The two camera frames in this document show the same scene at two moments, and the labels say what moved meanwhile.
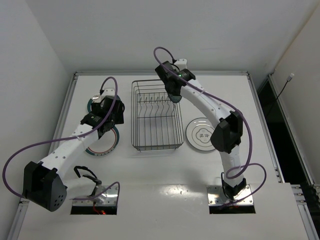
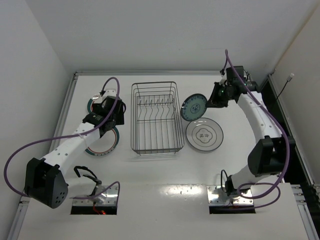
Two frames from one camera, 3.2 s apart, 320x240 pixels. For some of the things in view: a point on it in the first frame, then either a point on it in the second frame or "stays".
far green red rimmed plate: x=89 y=105 stays
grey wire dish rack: x=156 y=122 stays
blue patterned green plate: x=176 y=99 -> x=193 y=107
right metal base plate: x=216 y=196 stays
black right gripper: x=173 y=91 -> x=216 y=94
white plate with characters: x=198 y=134 stays
